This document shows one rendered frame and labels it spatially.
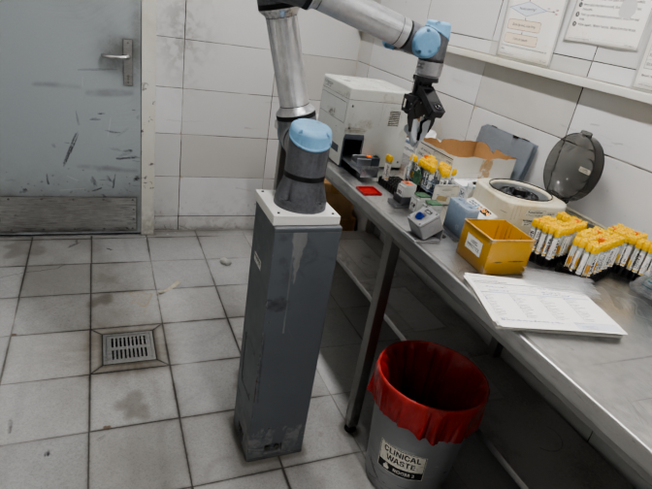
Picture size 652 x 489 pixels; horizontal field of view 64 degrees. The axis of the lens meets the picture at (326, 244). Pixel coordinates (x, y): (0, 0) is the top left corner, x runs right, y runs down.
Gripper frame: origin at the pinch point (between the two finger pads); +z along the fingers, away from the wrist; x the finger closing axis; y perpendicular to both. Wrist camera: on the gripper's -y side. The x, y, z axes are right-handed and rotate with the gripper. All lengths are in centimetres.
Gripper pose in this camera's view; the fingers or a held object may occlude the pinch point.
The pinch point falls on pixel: (415, 144)
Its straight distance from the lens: 166.4
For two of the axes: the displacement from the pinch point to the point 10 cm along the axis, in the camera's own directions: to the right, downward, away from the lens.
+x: -9.2, 0.3, -4.0
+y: -3.6, -4.5, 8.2
